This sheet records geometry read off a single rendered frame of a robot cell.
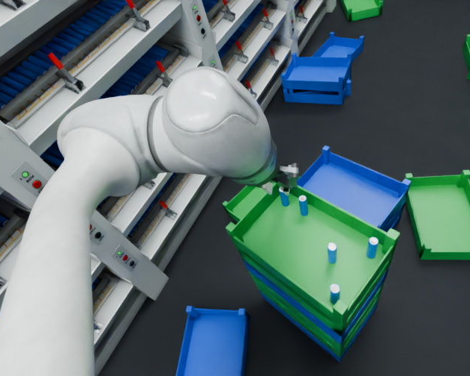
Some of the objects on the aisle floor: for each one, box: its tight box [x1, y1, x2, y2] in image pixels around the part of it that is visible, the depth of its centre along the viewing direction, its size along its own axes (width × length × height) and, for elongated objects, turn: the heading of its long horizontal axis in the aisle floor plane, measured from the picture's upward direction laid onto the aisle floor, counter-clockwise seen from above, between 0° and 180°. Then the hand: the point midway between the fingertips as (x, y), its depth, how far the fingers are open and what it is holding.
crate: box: [222, 176, 301, 222], centre depth 129 cm, size 30×20×8 cm
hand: (276, 185), depth 69 cm, fingers open, 3 cm apart
